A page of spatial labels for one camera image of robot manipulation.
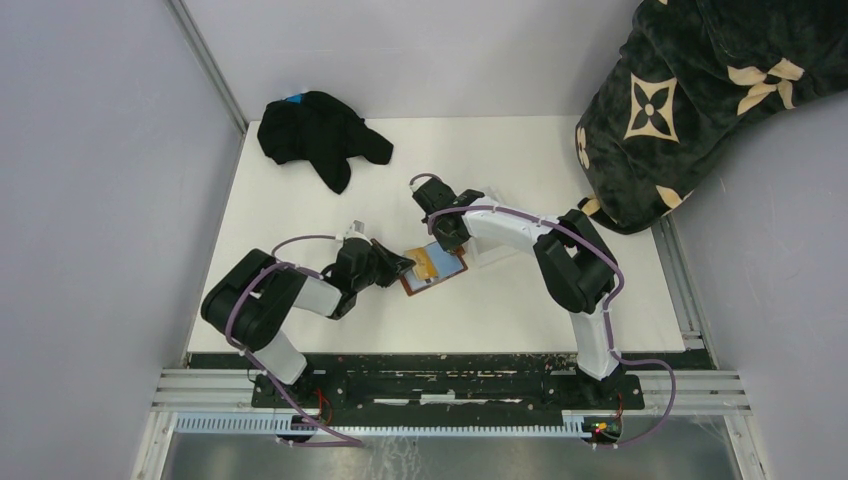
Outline brown leather card holder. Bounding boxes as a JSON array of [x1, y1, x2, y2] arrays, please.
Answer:
[[401, 241, 468, 297]]

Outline gold credit card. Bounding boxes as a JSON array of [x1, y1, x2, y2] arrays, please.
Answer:
[[404, 247, 438, 282]]

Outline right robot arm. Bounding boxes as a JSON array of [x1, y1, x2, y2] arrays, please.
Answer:
[[409, 174, 624, 408]]

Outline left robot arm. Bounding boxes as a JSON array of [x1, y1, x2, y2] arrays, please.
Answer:
[[200, 236, 415, 407]]

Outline clear acrylic card box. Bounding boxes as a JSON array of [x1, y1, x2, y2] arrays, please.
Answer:
[[462, 187, 528, 267]]

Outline black cloth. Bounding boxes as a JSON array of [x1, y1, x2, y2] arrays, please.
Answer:
[[257, 91, 394, 194]]

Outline black patterned blanket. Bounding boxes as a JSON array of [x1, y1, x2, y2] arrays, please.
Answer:
[[575, 1, 847, 234]]

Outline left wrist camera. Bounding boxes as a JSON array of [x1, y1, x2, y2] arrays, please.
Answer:
[[342, 220, 369, 241]]

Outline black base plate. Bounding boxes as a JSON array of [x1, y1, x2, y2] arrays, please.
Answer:
[[186, 352, 713, 429]]

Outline aluminium rail frame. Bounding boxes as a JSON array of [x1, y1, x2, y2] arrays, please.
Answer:
[[130, 220, 769, 479]]

